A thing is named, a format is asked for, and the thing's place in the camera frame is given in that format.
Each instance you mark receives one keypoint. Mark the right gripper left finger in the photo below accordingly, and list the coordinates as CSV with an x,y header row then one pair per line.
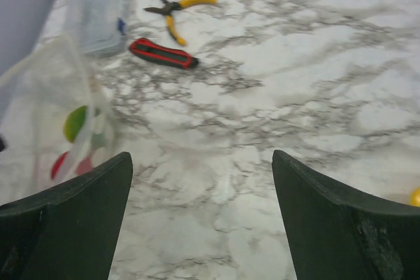
x,y
69,231

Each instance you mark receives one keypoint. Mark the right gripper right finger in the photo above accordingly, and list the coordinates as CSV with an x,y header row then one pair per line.
x,y
335,231

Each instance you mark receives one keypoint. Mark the yellow green toy lemon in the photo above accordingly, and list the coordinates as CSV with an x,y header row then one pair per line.
x,y
74,122

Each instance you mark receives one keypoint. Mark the clear zip top bag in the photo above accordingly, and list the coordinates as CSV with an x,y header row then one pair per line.
x,y
37,95

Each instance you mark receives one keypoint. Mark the yellow plastic tray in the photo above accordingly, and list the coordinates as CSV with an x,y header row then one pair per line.
x,y
414,198

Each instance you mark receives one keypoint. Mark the clear plastic parts box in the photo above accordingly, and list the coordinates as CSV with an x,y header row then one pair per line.
x,y
98,26

